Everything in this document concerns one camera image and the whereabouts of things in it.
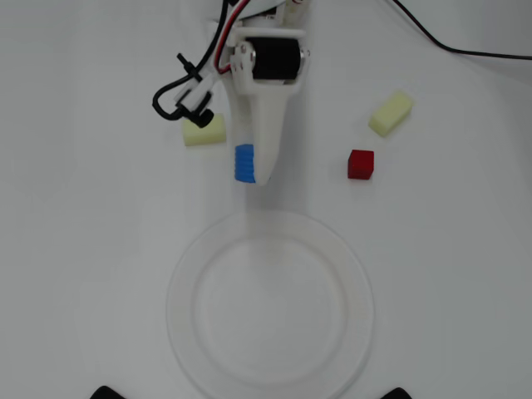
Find blue foam cylinder block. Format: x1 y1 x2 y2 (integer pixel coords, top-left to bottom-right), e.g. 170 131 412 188
234 143 257 185

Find red foam cube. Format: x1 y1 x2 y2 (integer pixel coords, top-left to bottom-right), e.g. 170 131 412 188
347 149 376 180

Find thin black table cable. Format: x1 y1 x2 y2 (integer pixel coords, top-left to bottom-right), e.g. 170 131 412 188
392 0 532 62

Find black stand foot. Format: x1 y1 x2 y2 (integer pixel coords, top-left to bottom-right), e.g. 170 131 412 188
89 385 126 399
381 387 419 399

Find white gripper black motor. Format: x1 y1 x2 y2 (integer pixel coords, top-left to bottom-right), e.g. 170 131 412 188
226 27 312 186

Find small black white wrist camera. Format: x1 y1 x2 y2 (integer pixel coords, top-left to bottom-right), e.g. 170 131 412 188
173 72 215 130

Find red white motor wires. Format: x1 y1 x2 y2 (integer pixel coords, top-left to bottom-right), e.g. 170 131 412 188
213 0 252 76

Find pale yellow foam block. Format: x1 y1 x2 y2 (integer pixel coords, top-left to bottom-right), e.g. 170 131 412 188
367 91 416 138
181 114 228 147

